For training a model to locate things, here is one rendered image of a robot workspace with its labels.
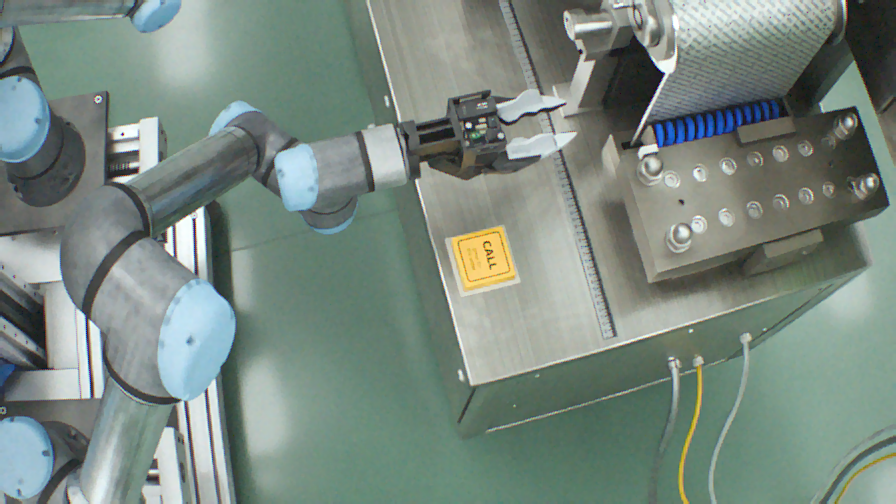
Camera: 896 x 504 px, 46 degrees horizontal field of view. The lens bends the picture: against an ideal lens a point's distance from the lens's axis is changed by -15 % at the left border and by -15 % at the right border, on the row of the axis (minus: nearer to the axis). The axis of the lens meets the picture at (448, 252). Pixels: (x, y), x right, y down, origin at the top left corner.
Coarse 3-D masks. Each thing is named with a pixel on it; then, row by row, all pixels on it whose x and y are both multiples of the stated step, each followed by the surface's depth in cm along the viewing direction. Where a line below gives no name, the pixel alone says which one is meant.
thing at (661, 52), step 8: (656, 0) 130; (656, 8) 131; (664, 8) 129; (664, 16) 129; (664, 24) 130; (664, 32) 131; (664, 40) 131; (648, 48) 139; (656, 48) 135; (664, 48) 132; (656, 56) 136; (664, 56) 134
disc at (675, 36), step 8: (664, 0) 129; (672, 8) 128; (672, 16) 128; (672, 24) 129; (672, 32) 130; (672, 40) 131; (672, 48) 132; (672, 56) 132; (656, 64) 140; (664, 64) 136; (672, 64) 133; (672, 72) 135
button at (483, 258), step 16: (464, 240) 161; (480, 240) 161; (496, 240) 161; (464, 256) 160; (480, 256) 160; (496, 256) 160; (464, 272) 160; (480, 272) 160; (496, 272) 160; (512, 272) 160; (464, 288) 160
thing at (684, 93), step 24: (816, 48) 140; (696, 72) 140; (720, 72) 142; (744, 72) 144; (768, 72) 146; (792, 72) 148; (672, 96) 147; (696, 96) 149; (720, 96) 151; (744, 96) 154; (768, 96) 156; (648, 120) 154
